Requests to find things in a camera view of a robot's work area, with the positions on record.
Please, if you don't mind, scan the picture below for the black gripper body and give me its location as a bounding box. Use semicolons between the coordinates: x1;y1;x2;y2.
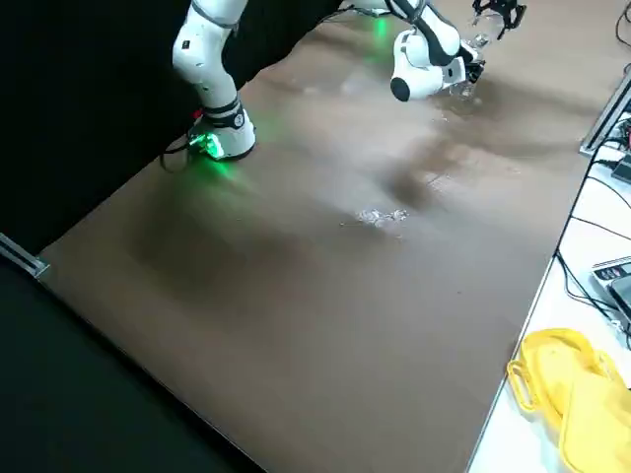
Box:
458;41;487;84

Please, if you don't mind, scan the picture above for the clear glass conical flask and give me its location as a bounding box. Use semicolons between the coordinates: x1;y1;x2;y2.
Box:
449;46;487;105

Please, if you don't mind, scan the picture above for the white desk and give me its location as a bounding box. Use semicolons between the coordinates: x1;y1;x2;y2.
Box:
465;142;631;473

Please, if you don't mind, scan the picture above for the silver digital scale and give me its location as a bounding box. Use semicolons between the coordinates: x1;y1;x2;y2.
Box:
591;255;631;319

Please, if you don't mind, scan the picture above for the yellow fabric bag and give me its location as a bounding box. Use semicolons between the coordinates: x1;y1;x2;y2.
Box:
507;327;631;473

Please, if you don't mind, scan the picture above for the aluminium frame profile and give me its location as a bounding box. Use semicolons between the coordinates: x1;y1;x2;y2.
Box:
0;231;50;281
579;66;631;157

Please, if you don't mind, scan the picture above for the black arm base cable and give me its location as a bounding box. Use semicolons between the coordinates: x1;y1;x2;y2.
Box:
161;140;198;173

